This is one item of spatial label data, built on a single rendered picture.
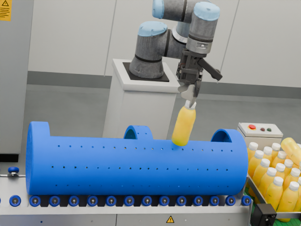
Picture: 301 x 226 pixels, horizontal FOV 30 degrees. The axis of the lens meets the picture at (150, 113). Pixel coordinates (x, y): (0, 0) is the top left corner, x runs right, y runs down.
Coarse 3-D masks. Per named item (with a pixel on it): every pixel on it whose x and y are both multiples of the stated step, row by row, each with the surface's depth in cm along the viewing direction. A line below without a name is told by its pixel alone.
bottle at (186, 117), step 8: (184, 112) 210; (192, 112) 210; (176, 120) 215; (184, 120) 211; (192, 120) 211; (176, 128) 214; (184, 128) 213; (192, 128) 215; (176, 136) 215; (184, 136) 214; (176, 144) 217; (184, 144) 217
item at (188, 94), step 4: (192, 84) 205; (188, 88) 205; (192, 88) 205; (184, 92) 205; (188, 92) 205; (192, 92) 206; (184, 96) 206; (188, 96) 206; (192, 96) 206; (192, 100) 206; (192, 104) 207
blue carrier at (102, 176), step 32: (32, 128) 211; (128, 128) 234; (32, 160) 205; (64, 160) 208; (96, 160) 212; (128, 160) 215; (160, 160) 219; (192, 160) 223; (224, 160) 227; (32, 192) 212; (64, 192) 216; (96, 192) 219; (128, 192) 223; (160, 192) 227; (192, 192) 230; (224, 192) 235
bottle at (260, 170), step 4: (260, 164) 252; (256, 168) 254; (260, 168) 251; (264, 168) 251; (256, 172) 253; (260, 172) 251; (264, 172) 251; (256, 176) 253; (260, 176) 252; (256, 180) 254; (260, 180) 253; (256, 184) 254; (252, 192) 257
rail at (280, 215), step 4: (276, 212) 236; (280, 212) 237; (284, 212) 237; (288, 212) 238; (292, 212) 239; (296, 212) 239; (300, 212) 240; (276, 216) 237; (280, 216) 237; (284, 216) 238; (288, 216) 239; (292, 216) 239; (296, 216) 240
